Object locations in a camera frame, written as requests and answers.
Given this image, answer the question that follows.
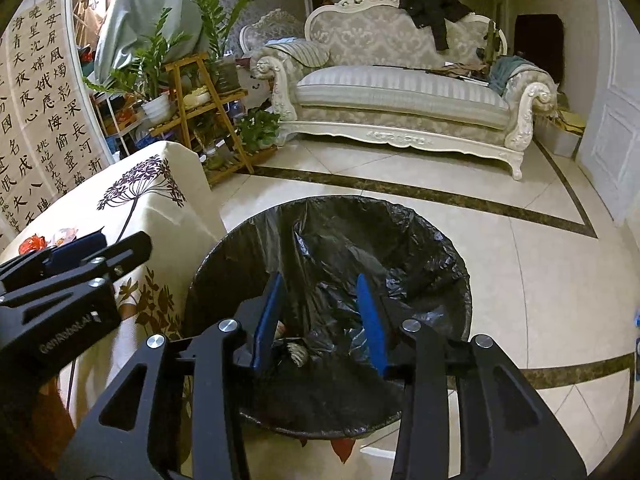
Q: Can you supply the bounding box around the orange-red plastic wrapper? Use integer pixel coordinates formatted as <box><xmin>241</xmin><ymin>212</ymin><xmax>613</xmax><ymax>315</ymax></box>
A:
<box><xmin>18</xmin><ymin>235</ymin><xmax>49</xmax><ymax>255</ymax></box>

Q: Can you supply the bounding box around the black bag lined trash bin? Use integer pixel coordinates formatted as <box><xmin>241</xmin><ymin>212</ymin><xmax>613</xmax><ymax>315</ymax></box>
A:
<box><xmin>182</xmin><ymin>195</ymin><xmax>472</xmax><ymax>440</ymax></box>

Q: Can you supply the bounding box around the floral cream tablecloth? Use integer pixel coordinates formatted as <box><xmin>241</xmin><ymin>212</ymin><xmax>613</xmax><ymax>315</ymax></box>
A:
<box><xmin>1</xmin><ymin>142</ymin><xmax>227</xmax><ymax>479</ymax></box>

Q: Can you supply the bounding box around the calligraphy folding screen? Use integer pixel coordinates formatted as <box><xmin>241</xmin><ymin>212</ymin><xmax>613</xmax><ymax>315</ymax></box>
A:
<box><xmin>1</xmin><ymin>0</ymin><xmax>112</xmax><ymax>246</ymax></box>

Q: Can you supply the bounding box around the wooden plant stand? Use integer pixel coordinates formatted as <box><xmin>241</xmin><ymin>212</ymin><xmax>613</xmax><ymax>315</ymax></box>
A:
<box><xmin>150</xmin><ymin>52</ymin><xmax>254</xmax><ymax>184</ymax></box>

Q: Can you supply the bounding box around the potted plant white pot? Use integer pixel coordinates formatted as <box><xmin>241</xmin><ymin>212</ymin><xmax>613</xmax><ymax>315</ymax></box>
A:
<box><xmin>81</xmin><ymin>6</ymin><xmax>194</xmax><ymax>125</ymax></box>

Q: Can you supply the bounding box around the small leafy floor plant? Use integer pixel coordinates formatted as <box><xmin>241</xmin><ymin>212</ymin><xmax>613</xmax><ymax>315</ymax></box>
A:
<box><xmin>235</xmin><ymin>108</ymin><xmax>280</xmax><ymax>152</ymax></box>

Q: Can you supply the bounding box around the tall green potted plant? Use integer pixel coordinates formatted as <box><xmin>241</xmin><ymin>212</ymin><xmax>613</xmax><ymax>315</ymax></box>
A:
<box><xmin>189</xmin><ymin>0</ymin><xmax>252</xmax><ymax>94</ymax></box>

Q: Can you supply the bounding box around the grey-green curtain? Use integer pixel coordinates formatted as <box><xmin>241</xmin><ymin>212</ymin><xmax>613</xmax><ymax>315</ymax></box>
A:
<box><xmin>93</xmin><ymin>0</ymin><xmax>205</xmax><ymax>84</ymax></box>

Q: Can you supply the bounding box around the ornate grey armchair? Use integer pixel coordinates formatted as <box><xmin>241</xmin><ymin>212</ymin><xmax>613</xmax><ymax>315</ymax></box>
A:
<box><xmin>239</xmin><ymin>9</ymin><xmax>304</xmax><ymax>54</ymax></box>

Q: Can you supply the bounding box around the white storage box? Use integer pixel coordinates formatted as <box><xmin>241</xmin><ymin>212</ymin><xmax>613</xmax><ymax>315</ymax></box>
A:
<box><xmin>534</xmin><ymin>117</ymin><xmax>582</xmax><ymax>158</ymax></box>

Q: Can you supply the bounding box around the white panel door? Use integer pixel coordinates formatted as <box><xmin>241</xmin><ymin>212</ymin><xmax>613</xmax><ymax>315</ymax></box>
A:
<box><xmin>578</xmin><ymin>0</ymin><xmax>639</xmax><ymax>224</ymax></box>

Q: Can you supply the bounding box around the ornate white grey sofa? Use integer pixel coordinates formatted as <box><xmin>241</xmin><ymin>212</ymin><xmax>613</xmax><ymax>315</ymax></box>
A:
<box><xmin>250</xmin><ymin>0</ymin><xmax>558</xmax><ymax>180</ymax></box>

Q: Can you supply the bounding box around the teal blanket on armrest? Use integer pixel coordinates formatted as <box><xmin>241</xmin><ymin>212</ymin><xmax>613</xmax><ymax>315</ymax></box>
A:
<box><xmin>488</xmin><ymin>55</ymin><xmax>535</xmax><ymax>96</ymax></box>

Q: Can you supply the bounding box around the black suitcase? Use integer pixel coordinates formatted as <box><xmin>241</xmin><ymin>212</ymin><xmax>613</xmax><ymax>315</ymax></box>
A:
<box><xmin>514</xmin><ymin>14</ymin><xmax>564</xmax><ymax>84</ymax></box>

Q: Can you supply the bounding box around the black jacket on sofa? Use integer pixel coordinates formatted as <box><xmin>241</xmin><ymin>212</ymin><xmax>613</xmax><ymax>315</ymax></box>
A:
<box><xmin>398</xmin><ymin>0</ymin><xmax>472</xmax><ymax>52</ymax></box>

